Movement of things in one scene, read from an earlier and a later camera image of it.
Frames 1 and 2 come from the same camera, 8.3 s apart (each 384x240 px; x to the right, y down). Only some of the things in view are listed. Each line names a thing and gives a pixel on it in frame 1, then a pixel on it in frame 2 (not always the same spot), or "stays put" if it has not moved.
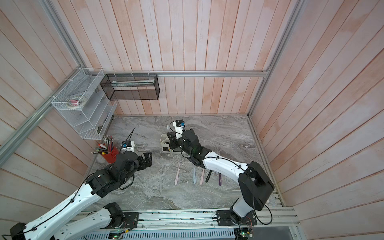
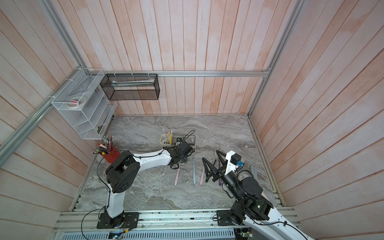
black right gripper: (174, 142) -> (218, 172)
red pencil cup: (111, 157) stays put
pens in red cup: (106, 147) stays put
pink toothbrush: (177, 173) stays put
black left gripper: (143, 165) -> (185, 159)
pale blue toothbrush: (194, 174) stays put
